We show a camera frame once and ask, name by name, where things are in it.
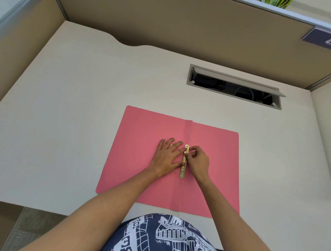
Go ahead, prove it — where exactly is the person's left hand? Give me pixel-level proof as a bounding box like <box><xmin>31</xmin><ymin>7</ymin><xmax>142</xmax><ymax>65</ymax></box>
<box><xmin>149</xmin><ymin>138</ymin><xmax>187</xmax><ymax>179</ymax></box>

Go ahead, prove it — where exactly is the person's right hand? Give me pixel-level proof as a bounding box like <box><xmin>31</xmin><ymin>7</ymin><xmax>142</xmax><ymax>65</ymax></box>
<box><xmin>185</xmin><ymin>145</ymin><xmax>210</xmax><ymax>182</ymax></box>

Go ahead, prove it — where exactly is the brass file fastener bar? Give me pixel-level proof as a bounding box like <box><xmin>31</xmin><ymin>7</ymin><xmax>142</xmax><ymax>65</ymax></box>
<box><xmin>179</xmin><ymin>145</ymin><xmax>190</xmax><ymax>179</ymax></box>

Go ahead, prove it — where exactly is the pink paper file folder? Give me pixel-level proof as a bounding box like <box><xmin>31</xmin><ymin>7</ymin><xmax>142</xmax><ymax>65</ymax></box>
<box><xmin>95</xmin><ymin>105</ymin><xmax>240</xmax><ymax>219</ymax></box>

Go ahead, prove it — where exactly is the person's right forearm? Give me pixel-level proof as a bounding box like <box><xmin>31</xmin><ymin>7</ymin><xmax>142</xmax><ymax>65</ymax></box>
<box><xmin>190</xmin><ymin>173</ymin><xmax>262</xmax><ymax>251</ymax></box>

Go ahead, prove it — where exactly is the person's left forearm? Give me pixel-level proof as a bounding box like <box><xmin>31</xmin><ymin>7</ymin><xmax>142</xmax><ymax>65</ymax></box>
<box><xmin>17</xmin><ymin>165</ymin><xmax>162</xmax><ymax>251</ymax></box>

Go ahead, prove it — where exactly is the blue white patterned shirt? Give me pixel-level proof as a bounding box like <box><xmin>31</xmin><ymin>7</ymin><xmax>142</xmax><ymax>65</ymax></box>
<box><xmin>99</xmin><ymin>213</ymin><xmax>218</xmax><ymax>251</ymax></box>

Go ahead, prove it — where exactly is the beige cubicle partition panel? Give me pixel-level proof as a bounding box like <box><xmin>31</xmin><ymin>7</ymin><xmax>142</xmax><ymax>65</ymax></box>
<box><xmin>0</xmin><ymin>0</ymin><xmax>68</xmax><ymax>102</ymax></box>
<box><xmin>56</xmin><ymin>0</ymin><xmax>331</xmax><ymax>91</ymax></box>

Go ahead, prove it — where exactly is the dark blue sign plate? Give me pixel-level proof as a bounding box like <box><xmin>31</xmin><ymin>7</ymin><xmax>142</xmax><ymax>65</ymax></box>
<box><xmin>301</xmin><ymin>25</ymin><xmax>331</xmax><ymax>49</ymax></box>

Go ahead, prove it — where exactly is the green plant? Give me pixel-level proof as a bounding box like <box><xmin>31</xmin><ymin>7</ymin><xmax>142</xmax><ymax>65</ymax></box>
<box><xmin>264</xmin><ymin>0</ymin><xmax>294</xmax><ymax>10</ymax></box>

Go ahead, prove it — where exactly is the white cable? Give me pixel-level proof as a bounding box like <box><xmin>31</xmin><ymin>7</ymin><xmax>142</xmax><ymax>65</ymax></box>
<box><xmin>234</xmin><ymin>85</ymin><xmax>255</xmax><ymax>102</ymax></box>

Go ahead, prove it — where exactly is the grey desk cable tray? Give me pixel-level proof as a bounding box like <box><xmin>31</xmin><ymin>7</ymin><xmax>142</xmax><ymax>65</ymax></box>
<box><xmin>186</xmin><ymin>64</ymin><xmax>287</xmax><ymax>111</ymax></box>

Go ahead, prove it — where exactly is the grey aluminium partition rail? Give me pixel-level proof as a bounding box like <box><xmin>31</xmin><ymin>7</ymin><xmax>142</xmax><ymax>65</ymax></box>
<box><xmin>231</xmin><ymin>0</ymin><xmax>331</xmax><ymax>29</ymax></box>

